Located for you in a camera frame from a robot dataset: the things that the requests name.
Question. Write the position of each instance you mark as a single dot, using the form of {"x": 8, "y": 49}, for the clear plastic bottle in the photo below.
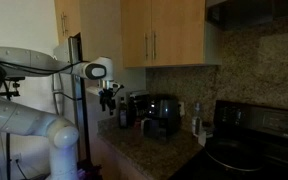
{"x": 196, "y": 120}

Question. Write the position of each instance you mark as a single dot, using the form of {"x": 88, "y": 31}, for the dark glass bottle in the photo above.
{"x": 122, "y": 115}

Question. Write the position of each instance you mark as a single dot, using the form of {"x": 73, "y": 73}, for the stainless steel refrigerator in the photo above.
{"x": 69, "y": 76}

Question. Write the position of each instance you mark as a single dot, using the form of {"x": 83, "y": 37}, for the dark frying pan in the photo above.
{"x": 234, "y": 156}

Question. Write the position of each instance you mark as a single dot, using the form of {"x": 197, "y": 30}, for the wooden two-door wall cabinet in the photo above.
{"x": 164, "y": 31}

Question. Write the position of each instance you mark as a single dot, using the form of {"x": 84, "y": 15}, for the white wall outlet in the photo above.
{"x": 181, "y": 108}

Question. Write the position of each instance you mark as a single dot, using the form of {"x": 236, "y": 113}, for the wooden cabinet above refrigerator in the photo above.
{"x": 67, "y": 18}

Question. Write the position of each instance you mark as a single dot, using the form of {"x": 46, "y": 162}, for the black electric stove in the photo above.
{"x": 260, "y": 140}

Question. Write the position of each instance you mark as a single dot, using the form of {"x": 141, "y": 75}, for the black coffee maker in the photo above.
{"x": 138, "y": 105}

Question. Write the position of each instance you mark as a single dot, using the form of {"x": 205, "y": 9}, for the range hood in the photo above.
{"x": 250, "y": 13}

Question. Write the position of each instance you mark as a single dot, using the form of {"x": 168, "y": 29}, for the black camera tripod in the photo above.
{"x": 9, "y": 100}

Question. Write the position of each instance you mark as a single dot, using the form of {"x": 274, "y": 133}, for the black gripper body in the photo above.
{"x": 107, "y": 94}

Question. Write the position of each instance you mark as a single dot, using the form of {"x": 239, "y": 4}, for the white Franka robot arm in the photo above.
{"x": 20, "y": 120}

